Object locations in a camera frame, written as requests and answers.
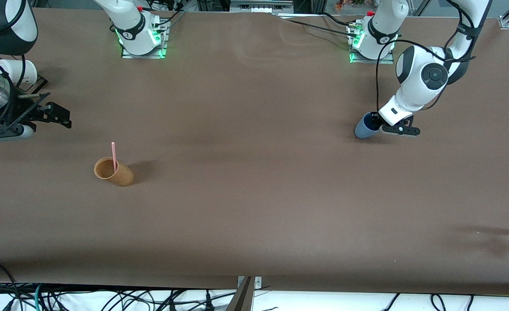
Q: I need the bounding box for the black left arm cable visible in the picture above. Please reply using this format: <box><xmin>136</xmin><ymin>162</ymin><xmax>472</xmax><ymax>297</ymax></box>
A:
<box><xmin>375</xmin><ymin>0</ymin><xmax>476</xmax><ymax>114</ymax></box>

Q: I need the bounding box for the grey metal device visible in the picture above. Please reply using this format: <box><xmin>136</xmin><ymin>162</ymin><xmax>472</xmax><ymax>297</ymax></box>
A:
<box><xmin>230</xmin><ymin>0</ymin><xmax>294</xmax><ymax>13</ymax></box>

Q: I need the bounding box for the black cup rack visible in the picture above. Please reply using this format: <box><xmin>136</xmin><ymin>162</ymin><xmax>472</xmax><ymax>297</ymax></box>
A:
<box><xmin>16</xmin><ymin>74</ymin><xmax>48</xmax><ymax>95</ymax></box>

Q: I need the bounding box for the white cup with print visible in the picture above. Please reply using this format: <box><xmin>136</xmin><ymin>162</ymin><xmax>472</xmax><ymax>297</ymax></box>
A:
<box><xmin>0</xmin><ymin>59</ymin><xmax>38</xmax><ymax>86</ymax></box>

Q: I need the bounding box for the black table cable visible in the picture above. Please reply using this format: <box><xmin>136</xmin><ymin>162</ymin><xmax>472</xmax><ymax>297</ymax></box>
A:
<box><xmin>276</xmin><ymin>12</ymin><xmax>360</xmax><ymax>38</ymax></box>

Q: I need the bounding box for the black base cable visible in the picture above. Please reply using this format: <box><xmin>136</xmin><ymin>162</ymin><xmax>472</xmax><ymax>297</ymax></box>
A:
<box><xmin>150</xmin><ymin>8</ymin><xmax>187</xmax><ymax>29</ymax></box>

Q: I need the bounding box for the black looped floor cable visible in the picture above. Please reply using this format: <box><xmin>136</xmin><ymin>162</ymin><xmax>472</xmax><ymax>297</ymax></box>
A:
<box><xmin>0</xmin><ymin>260</ymin><xmax>24</xmax><ymax>311</ymax></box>

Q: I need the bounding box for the blue cup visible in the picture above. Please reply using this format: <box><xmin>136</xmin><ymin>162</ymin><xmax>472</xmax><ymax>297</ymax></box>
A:
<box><xmin>354</xmin><ymin>112</ymin><xmax>383</xmax><ymax>140</ymax></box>

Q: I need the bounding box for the orange background object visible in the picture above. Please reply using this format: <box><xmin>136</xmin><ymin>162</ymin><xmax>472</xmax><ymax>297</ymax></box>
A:
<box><xmin>334</xmin><ymin>0</ymin><xmax>368</xmax><ymax>12</ymax></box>

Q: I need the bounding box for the dark metal post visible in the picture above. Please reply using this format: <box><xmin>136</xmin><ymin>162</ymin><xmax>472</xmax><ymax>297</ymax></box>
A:
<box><xmin>226</xmin><ymin>276</ymin><xmax>255</xmax><ymax>311</ymax></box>

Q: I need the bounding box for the brown wooden cup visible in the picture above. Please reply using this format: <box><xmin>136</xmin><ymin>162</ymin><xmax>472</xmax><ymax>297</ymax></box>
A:
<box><xmin>94</xmin><ymin>157</ymin><xmax>134</xmax><ymax>187</ymax></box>

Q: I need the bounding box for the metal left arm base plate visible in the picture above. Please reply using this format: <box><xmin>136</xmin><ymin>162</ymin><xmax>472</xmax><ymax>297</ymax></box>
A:
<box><xmin>348</xmin><ymin>22</ymin><xmax>395</xmax><ymax>65</ymax></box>

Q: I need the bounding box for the silver metal bracket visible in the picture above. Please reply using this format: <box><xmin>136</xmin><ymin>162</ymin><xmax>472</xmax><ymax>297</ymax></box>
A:
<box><xmin>237</xmin><ymin>276</ymin><xmax>262</xmax><ymax>289</ymax></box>

